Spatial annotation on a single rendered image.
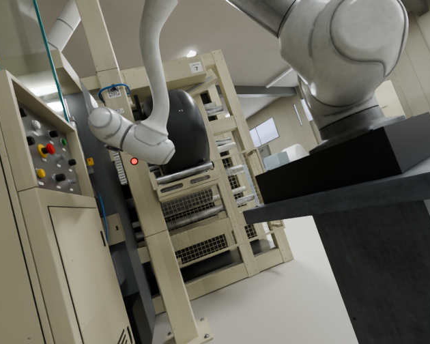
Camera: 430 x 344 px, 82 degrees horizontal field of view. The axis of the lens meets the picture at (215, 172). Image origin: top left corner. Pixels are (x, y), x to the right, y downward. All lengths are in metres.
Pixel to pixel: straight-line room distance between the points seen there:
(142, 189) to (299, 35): 1.19
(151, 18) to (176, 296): 1.32
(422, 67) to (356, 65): 8.23
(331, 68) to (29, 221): 0.82
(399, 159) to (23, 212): 0.91
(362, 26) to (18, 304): 0.97
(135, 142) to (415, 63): 8.32
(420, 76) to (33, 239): 8.61
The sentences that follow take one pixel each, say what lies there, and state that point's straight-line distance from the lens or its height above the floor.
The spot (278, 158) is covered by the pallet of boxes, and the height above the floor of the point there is 1.10.
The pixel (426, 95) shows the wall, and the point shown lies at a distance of 8.65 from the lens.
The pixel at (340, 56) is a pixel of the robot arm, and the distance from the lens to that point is 0.48.
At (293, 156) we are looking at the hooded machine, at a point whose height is 1.08.
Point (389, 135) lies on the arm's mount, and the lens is 0.54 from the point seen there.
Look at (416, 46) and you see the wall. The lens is 8.82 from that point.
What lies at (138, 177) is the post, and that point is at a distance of 1.51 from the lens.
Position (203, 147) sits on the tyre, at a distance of 1.42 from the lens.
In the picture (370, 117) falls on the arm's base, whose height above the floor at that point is 0.78.
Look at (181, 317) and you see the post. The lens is 1.59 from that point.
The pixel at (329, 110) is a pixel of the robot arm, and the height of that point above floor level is 0.83.
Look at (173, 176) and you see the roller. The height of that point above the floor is 0.90.
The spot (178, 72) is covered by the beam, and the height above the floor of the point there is 1.69.
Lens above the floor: 0.71
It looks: 5 degrees up
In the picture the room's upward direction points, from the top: 18 degrees counter-clockwise
